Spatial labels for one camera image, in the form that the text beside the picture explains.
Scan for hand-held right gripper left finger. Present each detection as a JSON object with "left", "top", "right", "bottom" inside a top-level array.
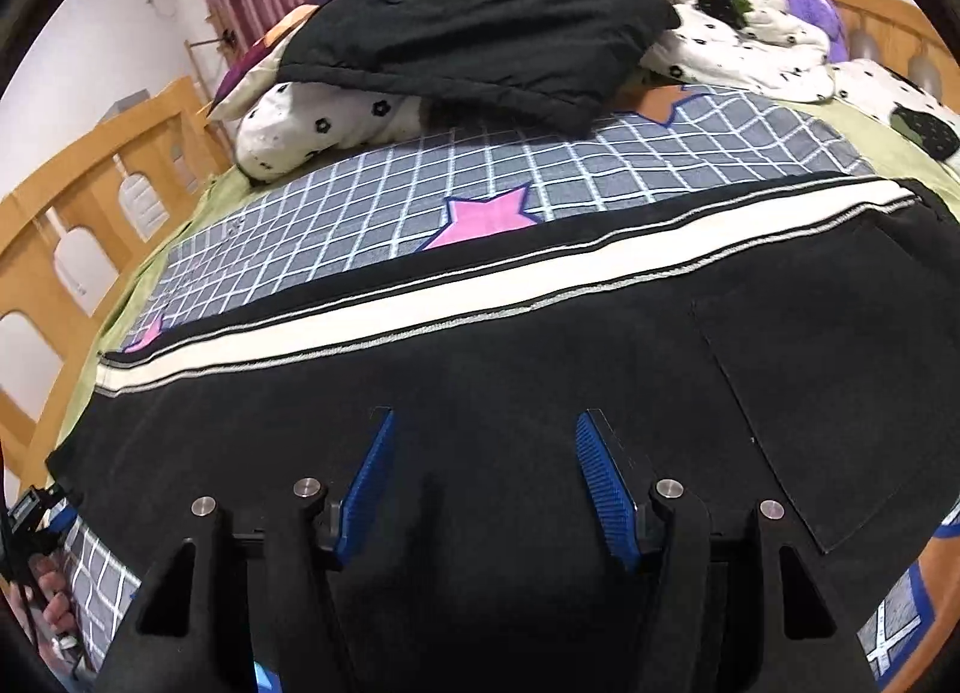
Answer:
[{"left": 94, "top": 406, "right": 398, "bottom": 693}]

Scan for black padded jacket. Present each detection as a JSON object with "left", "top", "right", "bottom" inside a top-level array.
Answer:
[{"left": 277, "top": 0, "right": 683, "bottom": 135}]

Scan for wooden rack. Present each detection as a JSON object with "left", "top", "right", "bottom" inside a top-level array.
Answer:
[{"left": 184, "top": 7, "right": 252, "bottom": 75}]

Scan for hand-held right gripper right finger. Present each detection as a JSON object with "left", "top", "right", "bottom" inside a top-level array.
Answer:
[{"left": 574, "top": 408, "right": 878, "bottom": 693}]

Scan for grey box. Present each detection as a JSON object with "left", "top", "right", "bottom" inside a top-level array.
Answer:
[{"left": 97, "top": 88, "right": 151, "bottom": 122}]

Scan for purple and orange patterned pillow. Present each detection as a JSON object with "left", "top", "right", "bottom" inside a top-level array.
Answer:
[{"left": 208, "top": 3, "right": 331, "bottom": 120}]

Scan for black pants with white waistband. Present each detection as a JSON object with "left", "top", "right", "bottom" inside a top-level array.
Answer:
[{"left": 45, "top": 175, "right": 960, "bottom": 693}]

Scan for white flower-print quilt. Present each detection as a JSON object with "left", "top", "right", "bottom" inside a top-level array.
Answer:
[{"left": 236, "top": 0, "right": 960, "bottom": 184}]

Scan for grey grid star-print bedsheet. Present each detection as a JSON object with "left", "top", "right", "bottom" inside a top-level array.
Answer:
[{"left": 60, "top": 84, "right": 938, "bottom": 679}]

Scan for person's left hand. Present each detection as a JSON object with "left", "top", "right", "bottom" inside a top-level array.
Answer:
[{"left": 31, "top": 564, "right": 77, "bottom": 655}]

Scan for purple plush toy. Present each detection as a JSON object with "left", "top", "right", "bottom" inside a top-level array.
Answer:
[{"left": 776, "top": 0, "right": 850, "bottom": 64}]

